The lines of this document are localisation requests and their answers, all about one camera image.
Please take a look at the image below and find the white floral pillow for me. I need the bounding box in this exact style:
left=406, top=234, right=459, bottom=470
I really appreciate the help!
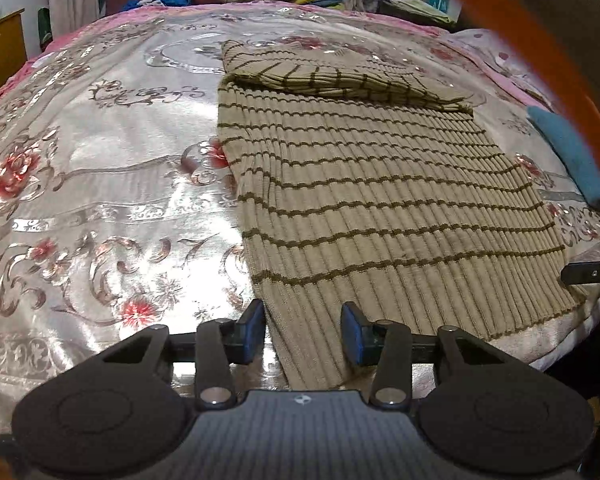
left=440, top=28, right=557, bottom=112

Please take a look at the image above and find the floral satin bedspread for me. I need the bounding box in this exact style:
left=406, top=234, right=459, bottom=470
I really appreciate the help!
left=0, top=4, right=600, bottom=434

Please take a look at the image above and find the teal blue garment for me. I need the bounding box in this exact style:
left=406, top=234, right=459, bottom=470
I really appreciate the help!
left=527, top=106, right=600, bottom=211

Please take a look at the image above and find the beige striped knit sweater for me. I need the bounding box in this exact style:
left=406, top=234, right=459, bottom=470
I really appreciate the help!
left=218, top=40, right=585, bottom=389

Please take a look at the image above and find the wooden bedside desk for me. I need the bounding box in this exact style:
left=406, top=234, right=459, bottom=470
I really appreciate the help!
left=0, top=9, right=27, bottom=88

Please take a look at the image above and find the green bottle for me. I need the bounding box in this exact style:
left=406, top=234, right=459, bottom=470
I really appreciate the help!
left=38, top=8, right=53, bottom=52

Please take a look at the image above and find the light green folded cloth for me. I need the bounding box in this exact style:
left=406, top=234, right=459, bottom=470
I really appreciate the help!
left=387, top=0, right=454, bottom=24

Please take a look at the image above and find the orange strap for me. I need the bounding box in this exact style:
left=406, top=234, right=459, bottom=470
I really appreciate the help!
left=414, top=0, right=600, bottom=196

